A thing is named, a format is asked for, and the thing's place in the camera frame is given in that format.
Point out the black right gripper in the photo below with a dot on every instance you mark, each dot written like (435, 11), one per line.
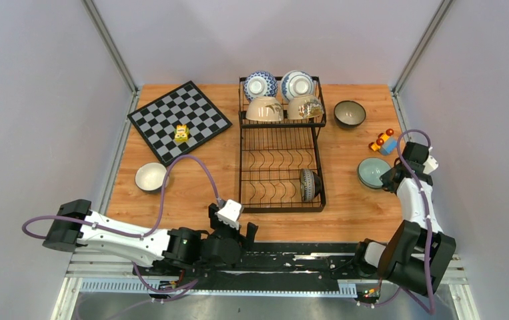
(386, 177)

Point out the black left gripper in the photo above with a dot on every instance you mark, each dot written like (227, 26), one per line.
(243, 241)

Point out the green floral bowl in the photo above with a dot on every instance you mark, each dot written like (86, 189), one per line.
(370, 170)

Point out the dark blue glazed bowl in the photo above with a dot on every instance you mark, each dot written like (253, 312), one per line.
(349, 114)

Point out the teal white striped bowl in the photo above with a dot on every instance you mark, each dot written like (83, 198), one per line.
(150, 177)

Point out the blue white patterned bowl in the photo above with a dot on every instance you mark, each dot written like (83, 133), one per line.
(310, 185)

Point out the black wire dish rack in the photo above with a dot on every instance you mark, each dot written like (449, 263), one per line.
(272, 158)

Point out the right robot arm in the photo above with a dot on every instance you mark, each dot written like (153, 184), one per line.
(418, 254)

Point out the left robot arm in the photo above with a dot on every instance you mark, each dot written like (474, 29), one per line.
(76, 225)

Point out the orange blue toy blocks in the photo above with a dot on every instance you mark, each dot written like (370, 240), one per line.
(385, 143)

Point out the yellow toy block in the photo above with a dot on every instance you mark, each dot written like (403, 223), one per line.
(181, 134)

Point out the cream painted bowl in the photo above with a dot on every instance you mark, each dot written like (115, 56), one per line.
(304, 107)

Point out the blue white porcelain bowl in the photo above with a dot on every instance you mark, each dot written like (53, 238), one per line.
(296, 83)

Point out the black white chessboard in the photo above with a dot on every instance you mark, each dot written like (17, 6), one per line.
(186, 104)

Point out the cream leaf bowl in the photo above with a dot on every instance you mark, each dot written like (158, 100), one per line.
(265, 109)

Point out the blue diamond pattern bowl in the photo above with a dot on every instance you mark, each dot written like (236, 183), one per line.
(260, 84)

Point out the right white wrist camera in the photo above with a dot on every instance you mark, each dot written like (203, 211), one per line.
(430, 165)

